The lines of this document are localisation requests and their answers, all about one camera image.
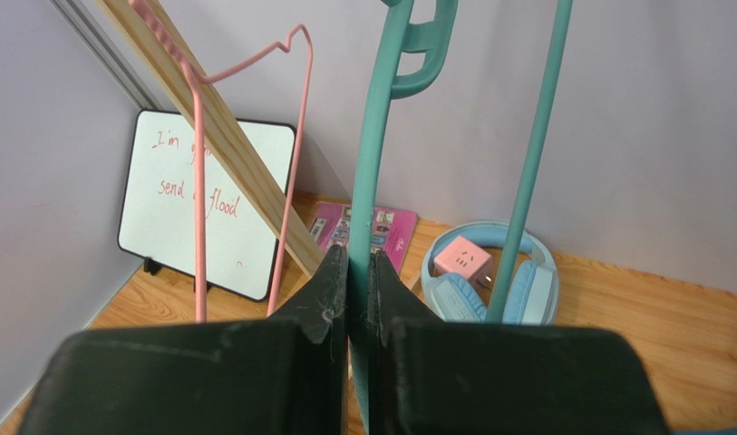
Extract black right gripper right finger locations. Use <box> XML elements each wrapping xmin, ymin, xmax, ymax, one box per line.
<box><xmin>367</xmin><ymin>253</ymin><xmax>669</xmax><ymax>434</ymax></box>

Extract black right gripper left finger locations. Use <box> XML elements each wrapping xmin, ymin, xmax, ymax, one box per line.
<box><xmin>19</xmin><ymin>246</ymin><xmax>349</xmax><ymax>434</ymax></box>

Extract teal plastic hanger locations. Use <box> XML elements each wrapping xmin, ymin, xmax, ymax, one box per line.
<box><xmin>346</xmin><ymin>1</ymin><xmax>572</xmax><ymax>434</ymax></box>

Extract blue long sleeve shirt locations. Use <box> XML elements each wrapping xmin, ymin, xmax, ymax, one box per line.
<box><xmin>674</xmin><ymin>426</ymin><xmax>737</xmax><ymax>435</ymax></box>

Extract pink cube power adapter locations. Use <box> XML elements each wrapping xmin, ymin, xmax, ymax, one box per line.
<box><xmin>433</xmin><ymin>236</ymin><xmax>493</xmax><ymax>287</ymax></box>

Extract light blue headphones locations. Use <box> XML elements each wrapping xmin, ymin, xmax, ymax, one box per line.
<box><xmin>421</xmin><ymin>221</ymin><xmax>559</xmax><ymax>325</ymax></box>

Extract white whiteboard with red writing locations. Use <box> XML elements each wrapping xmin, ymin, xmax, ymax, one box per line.
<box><xmin>118</xmin><ymin>111</ymin><xmax>277</xmax><ymax>301</ymax></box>

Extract aluminium corner profile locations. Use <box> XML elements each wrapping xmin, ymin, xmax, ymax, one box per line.
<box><xmin>50</xmin><ymin>0</ymin><xmax>163</xmax><ymax>110</ymax></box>

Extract wooden clothes rack frame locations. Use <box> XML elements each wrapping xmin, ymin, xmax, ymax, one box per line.
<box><xmin>98</xmin><ymin>0</ymin><xmax>324</xmax><ymax>277</ymax></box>

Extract pink wire hanger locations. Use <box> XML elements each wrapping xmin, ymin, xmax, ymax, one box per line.
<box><xmin>130</xmin><ymin>1</ymin><xmax>314</xmax><ymax>324</ymax></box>

